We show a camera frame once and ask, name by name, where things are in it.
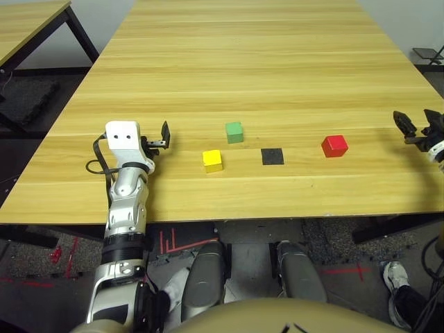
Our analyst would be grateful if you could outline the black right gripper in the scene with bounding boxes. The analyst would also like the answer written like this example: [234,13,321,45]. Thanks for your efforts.
[393,108,444,153]

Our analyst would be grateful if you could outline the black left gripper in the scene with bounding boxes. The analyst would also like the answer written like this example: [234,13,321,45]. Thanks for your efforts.
[140,120,172,157]

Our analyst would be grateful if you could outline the yellow wooden block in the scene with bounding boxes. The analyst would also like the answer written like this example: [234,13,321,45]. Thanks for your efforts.
[202,149,224,173]

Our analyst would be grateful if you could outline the green wooden block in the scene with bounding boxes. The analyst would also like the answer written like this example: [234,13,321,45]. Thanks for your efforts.
[224,121,244,144]

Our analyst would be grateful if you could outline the red wooden block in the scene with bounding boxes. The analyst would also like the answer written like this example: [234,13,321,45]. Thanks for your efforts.
[321,135,349,159]

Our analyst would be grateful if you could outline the red floor tape lines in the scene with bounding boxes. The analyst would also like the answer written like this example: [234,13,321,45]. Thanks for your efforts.
[158,228,219,254]

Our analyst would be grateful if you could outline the black square pad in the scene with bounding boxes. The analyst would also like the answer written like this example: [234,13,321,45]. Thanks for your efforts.
[260,148,285,166]

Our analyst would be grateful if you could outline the black foam floor mat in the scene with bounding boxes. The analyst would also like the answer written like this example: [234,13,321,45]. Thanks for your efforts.
[0,78,60,126]

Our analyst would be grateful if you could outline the grey robot left leg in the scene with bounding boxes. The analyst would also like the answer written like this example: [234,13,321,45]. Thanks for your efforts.
[180,241,228,322]

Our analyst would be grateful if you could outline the grey robot leg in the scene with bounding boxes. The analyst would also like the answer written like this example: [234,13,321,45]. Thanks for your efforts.
[276,241,329,302]
[180,241,228,322]

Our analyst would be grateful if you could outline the white sneaker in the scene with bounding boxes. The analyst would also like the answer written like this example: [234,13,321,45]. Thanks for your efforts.
[382,260,413,329]

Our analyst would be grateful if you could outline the red floor tape cross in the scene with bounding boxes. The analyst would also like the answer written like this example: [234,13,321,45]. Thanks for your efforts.
[322,262,371,282]

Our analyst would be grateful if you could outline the bystander leg black trousers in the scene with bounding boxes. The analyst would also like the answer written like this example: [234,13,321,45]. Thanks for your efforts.
[395,284,434,330]

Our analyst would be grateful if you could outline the wooden side table black legs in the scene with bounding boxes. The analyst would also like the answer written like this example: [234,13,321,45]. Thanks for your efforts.
[0,0,101,76]

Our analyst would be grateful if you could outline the grey robot right leg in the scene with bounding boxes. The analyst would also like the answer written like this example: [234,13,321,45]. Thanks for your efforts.
[276,241,329,302]

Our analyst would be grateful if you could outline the khaki robot torso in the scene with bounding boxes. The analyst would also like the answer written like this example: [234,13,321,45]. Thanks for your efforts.
[71,298,410,333]

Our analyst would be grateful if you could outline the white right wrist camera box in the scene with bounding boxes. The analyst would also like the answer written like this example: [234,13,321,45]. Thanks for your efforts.
[427,139,444,163]

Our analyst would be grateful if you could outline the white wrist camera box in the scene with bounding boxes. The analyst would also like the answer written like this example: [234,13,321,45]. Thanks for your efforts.
[427,139,444,163]
[105,120,156,173]

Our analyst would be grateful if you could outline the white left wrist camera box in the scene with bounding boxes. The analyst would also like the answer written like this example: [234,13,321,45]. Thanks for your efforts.
[105,120,156,173]

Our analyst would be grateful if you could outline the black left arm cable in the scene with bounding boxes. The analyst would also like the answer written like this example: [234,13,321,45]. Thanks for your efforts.
[85,133,119,183]

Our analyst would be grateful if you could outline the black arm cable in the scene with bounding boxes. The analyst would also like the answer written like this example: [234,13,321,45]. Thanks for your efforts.
[414,235,444,333]
[85,133,119,183]

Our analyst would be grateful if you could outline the black table frame beam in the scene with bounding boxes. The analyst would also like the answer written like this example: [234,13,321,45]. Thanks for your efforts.
[352,214,444,244]
[0,224,58,249]

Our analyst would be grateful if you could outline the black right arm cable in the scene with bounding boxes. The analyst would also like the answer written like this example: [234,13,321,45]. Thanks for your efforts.
[414,235,444,333]

